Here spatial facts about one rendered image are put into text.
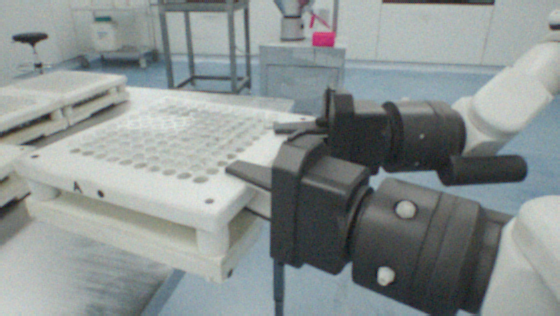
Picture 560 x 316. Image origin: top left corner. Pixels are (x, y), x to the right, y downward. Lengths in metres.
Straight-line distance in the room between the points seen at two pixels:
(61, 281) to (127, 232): 0.22
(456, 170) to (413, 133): 0.07
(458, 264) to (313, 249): 0.11
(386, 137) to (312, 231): 0.18
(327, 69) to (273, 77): 0.40
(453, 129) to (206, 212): 0.30
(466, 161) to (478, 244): 0.23
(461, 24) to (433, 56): 0.51
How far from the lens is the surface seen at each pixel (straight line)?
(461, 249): 0.27
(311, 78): 2.90
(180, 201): 0.33
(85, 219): 0.42
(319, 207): 0.30
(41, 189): 0.47
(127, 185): 0.37
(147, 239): 0.37
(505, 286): 0.28
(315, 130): 0.44
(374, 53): 5.73
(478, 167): 0.50
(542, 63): 0.65
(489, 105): 0.50
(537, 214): 0.28
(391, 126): 0.46
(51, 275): 0.60
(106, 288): 0.55
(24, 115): 1.03
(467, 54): 5.93
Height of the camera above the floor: 1.26
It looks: 27 degrees down
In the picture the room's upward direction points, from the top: straight up
